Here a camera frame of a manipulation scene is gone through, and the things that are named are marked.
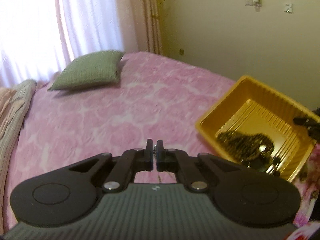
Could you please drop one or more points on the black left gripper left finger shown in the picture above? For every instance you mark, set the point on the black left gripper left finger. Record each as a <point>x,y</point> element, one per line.
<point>126,166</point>

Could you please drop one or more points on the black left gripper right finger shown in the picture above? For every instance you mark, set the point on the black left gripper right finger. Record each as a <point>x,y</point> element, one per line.
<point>182,165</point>

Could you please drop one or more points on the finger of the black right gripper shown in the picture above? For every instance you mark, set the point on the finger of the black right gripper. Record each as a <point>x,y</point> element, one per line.
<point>307,122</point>

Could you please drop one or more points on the yellow plastic tray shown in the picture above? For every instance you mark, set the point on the yellow plastic tray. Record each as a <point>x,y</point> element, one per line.
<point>252,107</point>

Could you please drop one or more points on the pink rose bedspread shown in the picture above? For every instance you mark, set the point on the pink rose bedspread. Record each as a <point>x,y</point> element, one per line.
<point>63,156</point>

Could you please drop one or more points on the green plaid cushion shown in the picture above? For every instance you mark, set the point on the green plaid cushion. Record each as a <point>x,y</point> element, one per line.
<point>90,70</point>

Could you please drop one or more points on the striped folded quilt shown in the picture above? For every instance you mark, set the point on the striped folded quilt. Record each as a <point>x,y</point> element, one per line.
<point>19,107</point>

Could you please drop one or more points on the beige pillow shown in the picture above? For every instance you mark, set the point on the beige pillow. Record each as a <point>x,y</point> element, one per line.
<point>7,95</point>

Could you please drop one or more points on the yellow wooden coat rack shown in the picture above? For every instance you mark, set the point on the yellow wooden coat rack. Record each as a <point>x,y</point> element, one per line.
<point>157,26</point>

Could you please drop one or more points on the pink sheer curtain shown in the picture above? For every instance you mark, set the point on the pink sheer curtain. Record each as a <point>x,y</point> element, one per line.
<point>39,38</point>

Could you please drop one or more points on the white wall switch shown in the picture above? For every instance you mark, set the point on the white wall switch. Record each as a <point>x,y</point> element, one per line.
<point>288,8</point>

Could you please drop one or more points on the white wall socket with plug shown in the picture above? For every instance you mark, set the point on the white wall socket with plug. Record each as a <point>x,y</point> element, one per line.
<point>255,3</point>

